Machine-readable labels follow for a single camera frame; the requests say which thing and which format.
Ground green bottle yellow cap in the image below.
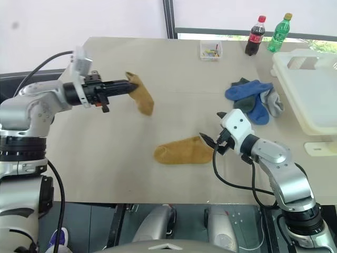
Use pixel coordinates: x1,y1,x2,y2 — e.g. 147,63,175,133
267,12,294,53

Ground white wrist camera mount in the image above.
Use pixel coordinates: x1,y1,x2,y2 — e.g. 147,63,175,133
70,46,93,109
220,108,255,154

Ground black table leg frame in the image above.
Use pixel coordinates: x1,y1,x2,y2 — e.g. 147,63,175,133
108,203,128,249

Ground dark green sock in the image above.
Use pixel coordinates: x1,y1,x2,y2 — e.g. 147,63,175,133
231,77,256,114

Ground mustard yellow sock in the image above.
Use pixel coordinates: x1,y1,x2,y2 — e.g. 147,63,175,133
124,71,155,117
153,135,215,166

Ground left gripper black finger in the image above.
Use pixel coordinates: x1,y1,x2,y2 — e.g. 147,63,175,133
107,79,138,89
107,85,139,97

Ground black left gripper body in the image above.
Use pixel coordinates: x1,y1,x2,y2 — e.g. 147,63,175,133
83,71,112,114

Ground blue sock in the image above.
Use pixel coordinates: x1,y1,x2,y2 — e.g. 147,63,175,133
248,92,271,125
224,80,274,101

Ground white plastic tray piece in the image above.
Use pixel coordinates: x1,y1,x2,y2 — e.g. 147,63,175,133
303,141,337,158

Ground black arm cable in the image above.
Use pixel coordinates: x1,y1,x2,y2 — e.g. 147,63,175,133
13,50,75,98
241,154,280,209
46,159,67,251
212,142,276,196

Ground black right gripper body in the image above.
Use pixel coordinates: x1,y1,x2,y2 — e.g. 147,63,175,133
214,128,234,157

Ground black window frame post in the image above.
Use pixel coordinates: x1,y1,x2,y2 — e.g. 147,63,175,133
162,0,177,40

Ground silver rounded robot leg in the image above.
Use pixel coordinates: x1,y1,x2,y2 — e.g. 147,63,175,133
131,205,177,244
203,205,238,252

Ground dark robot torso top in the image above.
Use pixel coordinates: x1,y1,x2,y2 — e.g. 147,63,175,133
97,238,239,253

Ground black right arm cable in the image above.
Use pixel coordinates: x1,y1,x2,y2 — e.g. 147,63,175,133
212,142,276,196
241,154,280,209

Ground blue and white shoe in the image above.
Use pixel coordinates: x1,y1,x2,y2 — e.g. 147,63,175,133
48,227,71,253

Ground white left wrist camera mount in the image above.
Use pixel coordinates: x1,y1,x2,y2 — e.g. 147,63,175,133
70,46,93,109

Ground grey sock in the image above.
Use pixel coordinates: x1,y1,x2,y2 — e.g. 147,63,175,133
264,88,285,118

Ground clear box with coloured bits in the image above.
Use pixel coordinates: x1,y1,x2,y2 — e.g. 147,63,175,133
199,40,224,62

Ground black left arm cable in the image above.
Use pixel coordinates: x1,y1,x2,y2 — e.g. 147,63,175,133
13,50,75,98
46,159,67,251

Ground cola bottle red cap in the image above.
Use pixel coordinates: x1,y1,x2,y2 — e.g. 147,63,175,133
244,15,267,57

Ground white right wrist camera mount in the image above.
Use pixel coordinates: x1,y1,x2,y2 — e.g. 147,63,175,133
220,108,255,154

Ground white plastic basket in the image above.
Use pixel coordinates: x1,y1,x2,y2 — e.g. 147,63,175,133
270,48,337,137

